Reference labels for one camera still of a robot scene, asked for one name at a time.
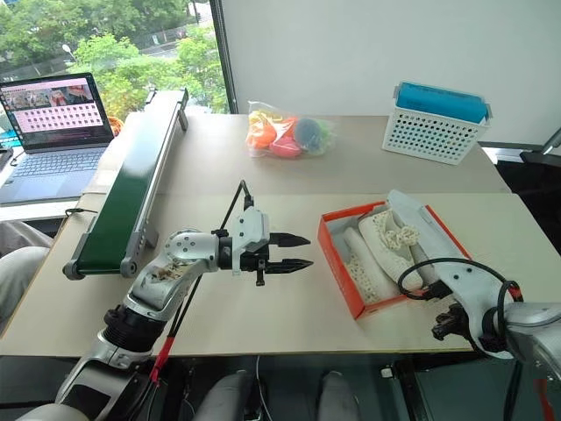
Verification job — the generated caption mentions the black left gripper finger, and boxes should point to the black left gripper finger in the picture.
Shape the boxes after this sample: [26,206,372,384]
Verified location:
[265,258,316,275]
[267,232,312,249]

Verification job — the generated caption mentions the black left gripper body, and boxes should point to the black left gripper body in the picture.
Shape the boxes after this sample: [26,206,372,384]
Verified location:
[238,233,274,288]

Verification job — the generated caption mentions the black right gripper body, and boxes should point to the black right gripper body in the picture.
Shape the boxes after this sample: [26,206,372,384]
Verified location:
[430,304,472,344]

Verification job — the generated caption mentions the orange shoe box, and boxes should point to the orange shoe box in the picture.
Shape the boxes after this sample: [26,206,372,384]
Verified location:
[316,200,459,322]

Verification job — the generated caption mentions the white knitted shoe with bow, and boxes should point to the white knitted shoe with bow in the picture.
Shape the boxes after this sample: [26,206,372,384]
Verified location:
[358,208,425,294]

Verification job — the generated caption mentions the green conveyor belt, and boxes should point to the green conveyor belt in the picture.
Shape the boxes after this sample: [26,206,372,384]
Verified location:
[61,87,190,280]

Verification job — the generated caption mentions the blue box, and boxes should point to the blue box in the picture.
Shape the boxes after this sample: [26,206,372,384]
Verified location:
[394,81,489,125]

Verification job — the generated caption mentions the pink plush toy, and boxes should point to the pink plush toy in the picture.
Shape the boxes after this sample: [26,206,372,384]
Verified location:
[269,134,302,159]

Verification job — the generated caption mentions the clear plastic bag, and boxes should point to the clear plastic bag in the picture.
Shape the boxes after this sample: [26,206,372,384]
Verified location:
[245,101,339,161]

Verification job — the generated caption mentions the orange plush toy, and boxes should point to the orange plush toy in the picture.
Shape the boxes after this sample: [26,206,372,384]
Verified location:
[245,125,278,149]

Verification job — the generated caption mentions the blue-grey plush toy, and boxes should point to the blue-grey plush toy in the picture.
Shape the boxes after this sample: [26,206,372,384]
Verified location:
[292,117,320,144]

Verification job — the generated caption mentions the green plush toy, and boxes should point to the green plush toy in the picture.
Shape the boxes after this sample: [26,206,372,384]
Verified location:
[316,120,337,153]

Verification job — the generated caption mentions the grey rounded shape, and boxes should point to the grey rounded shape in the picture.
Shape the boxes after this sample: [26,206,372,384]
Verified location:
[191,369,260,421]
[316,370,361,421]

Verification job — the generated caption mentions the white perforated plastic basket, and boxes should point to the white perforated plastic basket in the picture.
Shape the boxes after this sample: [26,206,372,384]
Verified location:
[380,81,493,167]

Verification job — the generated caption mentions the grey trousered knee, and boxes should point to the grey trousered knee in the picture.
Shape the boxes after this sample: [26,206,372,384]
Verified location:
[0,219,54,260]
[0,246,52,335]

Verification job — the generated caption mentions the grey laptop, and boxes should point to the grey laptop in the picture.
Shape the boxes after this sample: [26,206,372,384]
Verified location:
[0,71,117,207]

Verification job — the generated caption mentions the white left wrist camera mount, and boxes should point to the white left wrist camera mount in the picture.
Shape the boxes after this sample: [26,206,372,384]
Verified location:
[230,205,272,276]

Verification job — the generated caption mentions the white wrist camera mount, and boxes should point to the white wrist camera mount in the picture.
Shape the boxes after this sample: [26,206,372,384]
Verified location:
[230,205,272,276]
[436,257,516,361]

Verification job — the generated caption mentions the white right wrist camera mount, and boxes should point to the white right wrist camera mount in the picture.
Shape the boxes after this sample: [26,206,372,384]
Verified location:
[436,257,516,361]

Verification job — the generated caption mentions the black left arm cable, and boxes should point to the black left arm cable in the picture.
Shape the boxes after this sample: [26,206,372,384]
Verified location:
[148,179,256,388]

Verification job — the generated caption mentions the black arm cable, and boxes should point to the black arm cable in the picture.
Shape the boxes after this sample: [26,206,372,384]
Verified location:
[397,258,525,421]
[148,179,256,388]

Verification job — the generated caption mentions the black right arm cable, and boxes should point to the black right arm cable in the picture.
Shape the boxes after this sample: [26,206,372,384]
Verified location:
[397,258,525,421]

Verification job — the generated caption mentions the dark window frame post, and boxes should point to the dark window frame post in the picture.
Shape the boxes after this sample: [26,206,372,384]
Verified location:
[209,0,240,115]

